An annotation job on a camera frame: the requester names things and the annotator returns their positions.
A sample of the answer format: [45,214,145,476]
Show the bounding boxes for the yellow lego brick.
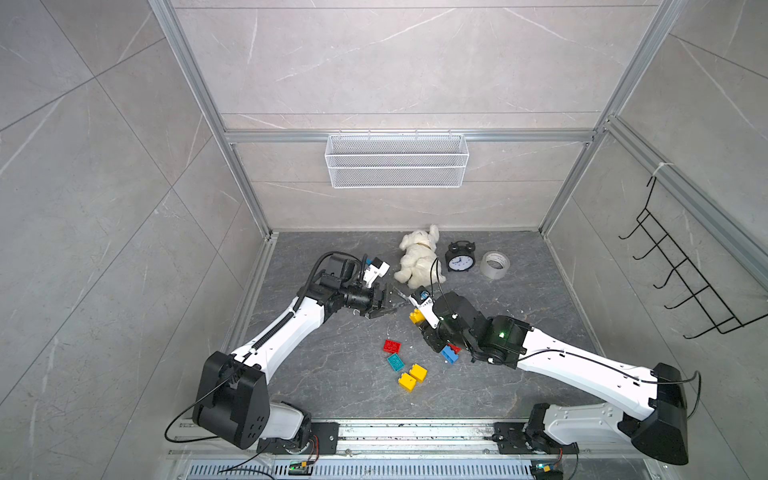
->
[409,309,426,324]
[409,364,428,382]
[398,373,418,392]

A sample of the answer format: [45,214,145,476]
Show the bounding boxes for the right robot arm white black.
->
[408,288,689,465]

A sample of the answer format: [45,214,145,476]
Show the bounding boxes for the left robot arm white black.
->
[191,251,399,450]

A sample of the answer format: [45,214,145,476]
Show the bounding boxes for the long blue lego brick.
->
[441,345,459,364]

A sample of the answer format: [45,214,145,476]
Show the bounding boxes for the small red lego brick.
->
[382,339,401,354]

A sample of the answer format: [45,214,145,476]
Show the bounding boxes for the teal lego brick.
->
[387,353,405,372]

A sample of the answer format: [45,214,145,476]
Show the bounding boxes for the white plush dog toy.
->
[394,224,446,289]

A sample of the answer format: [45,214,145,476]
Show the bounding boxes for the black alarm clock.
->
[445,240,476,272]

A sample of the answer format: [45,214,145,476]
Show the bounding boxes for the grey tape roll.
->
[480,251,511,280]

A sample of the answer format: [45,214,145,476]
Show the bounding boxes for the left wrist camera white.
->
[362,257,390,288]

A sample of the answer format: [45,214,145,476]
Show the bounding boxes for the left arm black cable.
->
[293,250,361,313]

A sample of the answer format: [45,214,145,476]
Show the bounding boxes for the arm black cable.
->
[293,250,361,313]
[515,347,702,421]

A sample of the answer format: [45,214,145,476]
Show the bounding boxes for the aluminium mounting rail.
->
[167,418,667,460]

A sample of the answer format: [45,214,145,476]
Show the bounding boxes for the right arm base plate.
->
[490,422,579,455]

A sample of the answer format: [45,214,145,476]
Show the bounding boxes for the white wire mesh basket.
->
[324,133,470,189]

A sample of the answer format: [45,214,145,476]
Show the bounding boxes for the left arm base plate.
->
[257,421,340,456]

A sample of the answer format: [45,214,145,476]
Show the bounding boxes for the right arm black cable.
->
[515,347,702,421]

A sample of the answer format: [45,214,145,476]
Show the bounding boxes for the black wire hook rack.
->
[618,176,767,340]

